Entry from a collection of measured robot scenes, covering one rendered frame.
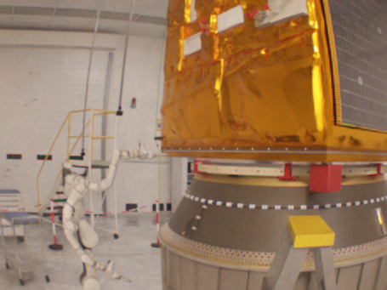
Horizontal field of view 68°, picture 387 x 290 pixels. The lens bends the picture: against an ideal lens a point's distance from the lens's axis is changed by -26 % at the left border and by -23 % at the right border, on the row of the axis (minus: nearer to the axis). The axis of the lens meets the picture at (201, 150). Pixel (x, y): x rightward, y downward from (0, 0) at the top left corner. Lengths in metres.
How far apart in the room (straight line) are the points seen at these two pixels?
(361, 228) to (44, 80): 8.72
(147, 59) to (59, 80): 2.87
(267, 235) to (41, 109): 8.09
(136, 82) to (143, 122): 1.16
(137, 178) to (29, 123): 3.76
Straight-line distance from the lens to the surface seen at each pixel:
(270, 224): 2.06
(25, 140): 9.38
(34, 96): 9.49
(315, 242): 1.20
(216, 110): 2.48
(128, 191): 10.12
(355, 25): 2.15
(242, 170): 2.19
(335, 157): 1.80
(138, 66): 10.40
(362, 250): 2.14
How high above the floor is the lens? 1.79
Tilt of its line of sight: level
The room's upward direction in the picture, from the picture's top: 1 degrees clockwise
